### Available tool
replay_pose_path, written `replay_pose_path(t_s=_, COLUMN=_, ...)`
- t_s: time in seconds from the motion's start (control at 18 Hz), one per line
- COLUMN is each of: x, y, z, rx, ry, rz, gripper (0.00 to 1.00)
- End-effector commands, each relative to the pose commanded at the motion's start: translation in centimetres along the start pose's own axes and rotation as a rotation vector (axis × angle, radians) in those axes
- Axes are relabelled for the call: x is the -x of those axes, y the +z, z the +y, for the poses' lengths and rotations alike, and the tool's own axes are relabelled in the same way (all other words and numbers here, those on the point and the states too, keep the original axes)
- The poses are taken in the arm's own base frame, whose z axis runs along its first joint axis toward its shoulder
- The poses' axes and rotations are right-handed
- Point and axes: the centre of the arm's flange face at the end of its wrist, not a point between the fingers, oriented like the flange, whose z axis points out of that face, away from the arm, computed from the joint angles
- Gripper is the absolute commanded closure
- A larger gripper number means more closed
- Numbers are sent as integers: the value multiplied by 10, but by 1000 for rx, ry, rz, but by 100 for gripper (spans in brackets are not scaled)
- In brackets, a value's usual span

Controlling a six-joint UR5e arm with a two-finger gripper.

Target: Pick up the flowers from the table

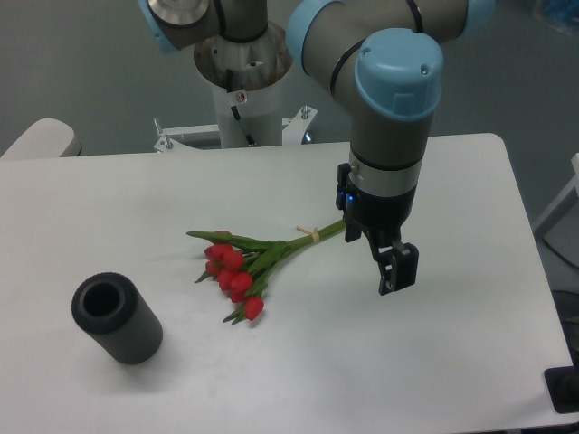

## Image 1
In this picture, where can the red tulip bouquet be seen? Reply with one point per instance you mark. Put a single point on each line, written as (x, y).
(242, 266)

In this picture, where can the white chair backrest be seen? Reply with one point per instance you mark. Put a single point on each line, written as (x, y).
(45, 138)

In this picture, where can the dark grey ribbed vase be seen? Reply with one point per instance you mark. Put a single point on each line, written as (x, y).
(108, 307)

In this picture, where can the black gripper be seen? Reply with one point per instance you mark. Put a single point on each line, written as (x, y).
(380, 219)

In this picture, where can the white furniture at right edge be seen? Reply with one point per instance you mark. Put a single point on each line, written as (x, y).
(563, 202)

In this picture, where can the white pedestal base frame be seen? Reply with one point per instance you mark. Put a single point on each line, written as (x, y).
(234, 131)

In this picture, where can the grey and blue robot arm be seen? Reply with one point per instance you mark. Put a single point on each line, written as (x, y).
(381, 61)

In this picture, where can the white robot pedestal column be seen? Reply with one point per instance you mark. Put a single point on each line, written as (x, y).
(246, 76)

